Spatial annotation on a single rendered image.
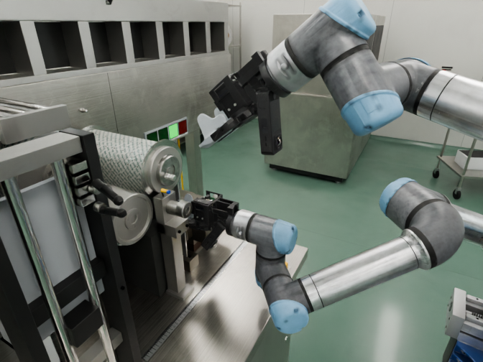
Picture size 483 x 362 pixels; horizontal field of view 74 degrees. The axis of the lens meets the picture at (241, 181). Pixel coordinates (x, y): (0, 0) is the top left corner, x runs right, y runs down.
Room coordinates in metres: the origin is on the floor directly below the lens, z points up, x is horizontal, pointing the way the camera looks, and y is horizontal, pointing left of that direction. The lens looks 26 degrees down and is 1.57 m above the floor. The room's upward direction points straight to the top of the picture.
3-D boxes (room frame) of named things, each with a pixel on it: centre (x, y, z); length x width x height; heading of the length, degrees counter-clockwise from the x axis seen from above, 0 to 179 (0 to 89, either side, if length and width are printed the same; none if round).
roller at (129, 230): (0.67, 0.35, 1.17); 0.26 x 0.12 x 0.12; 62
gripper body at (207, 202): (0.72, 0.07, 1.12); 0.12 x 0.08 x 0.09; 62
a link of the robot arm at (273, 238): (0.64, -0.07, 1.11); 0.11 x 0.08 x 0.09; 62
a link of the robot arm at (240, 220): (0.68, 0.00, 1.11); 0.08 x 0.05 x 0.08; 152
